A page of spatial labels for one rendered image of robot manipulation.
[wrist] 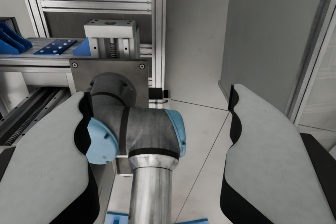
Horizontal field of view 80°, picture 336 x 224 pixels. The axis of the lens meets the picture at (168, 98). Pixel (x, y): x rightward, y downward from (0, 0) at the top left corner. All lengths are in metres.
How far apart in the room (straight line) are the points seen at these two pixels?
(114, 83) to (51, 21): 1.05
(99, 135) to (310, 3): 0.71
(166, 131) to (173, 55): 1.27
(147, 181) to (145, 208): 0.05
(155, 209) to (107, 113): 0.22
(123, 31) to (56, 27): 0.99
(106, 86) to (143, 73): 0.11
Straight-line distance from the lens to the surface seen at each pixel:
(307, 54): 0.79
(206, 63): 1.74
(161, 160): 0.43
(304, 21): 0.82
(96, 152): 0.48
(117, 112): 0.47
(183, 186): 2.78
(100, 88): 0.57
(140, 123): 0.45
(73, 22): 1.51
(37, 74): 0.82
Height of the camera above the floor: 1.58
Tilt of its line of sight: 59 degrees down
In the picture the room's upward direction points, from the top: 177 degrees clockwise
